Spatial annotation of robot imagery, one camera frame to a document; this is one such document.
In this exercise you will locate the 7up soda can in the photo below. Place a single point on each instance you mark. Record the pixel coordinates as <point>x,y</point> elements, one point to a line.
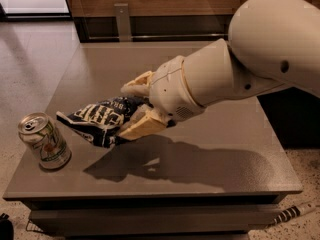
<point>40,134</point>

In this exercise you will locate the blue chip bag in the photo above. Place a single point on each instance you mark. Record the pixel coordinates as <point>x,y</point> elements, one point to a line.
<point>99,123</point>

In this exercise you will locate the left metal bracket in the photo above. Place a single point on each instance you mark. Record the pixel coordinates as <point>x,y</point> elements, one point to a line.
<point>123,22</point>

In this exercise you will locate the black object on floor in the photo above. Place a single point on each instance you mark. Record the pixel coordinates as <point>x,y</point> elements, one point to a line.
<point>6,228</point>

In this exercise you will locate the striped cylinder on floor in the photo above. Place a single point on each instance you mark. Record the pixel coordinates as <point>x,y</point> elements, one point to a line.
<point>293,212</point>

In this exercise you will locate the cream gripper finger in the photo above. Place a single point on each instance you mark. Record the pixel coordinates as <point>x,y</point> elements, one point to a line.
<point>140,86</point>
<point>145,121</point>

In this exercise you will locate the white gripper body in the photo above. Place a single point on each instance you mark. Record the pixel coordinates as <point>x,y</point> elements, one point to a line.
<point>170,89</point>

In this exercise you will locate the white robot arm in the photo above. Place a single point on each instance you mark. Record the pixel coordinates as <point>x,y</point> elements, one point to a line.
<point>271,45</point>

